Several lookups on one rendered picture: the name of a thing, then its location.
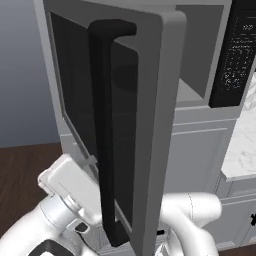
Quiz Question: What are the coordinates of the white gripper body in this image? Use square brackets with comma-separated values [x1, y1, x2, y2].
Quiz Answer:
[37, 153, 103, 224]

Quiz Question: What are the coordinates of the grey microwave door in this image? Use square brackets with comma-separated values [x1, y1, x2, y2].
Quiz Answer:
[33, 0, 188, 256]

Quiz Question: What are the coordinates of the grey tall cabinet door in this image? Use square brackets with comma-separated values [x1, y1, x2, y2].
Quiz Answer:
[165, 127, 232, 198]

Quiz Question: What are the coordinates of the grey microwave oven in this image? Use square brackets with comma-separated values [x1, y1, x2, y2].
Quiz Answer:
[171, 0, 256, 110]

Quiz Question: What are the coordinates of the grey tall cabinet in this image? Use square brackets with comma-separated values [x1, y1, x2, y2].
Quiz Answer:
[59, 105, 242, 253]

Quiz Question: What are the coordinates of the grey base cabinet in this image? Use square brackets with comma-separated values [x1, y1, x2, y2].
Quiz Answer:
[203, 172, 256, 250]

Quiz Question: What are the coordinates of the black microwave door handle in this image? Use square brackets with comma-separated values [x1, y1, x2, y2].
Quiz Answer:
[87, 18, 138, 248]

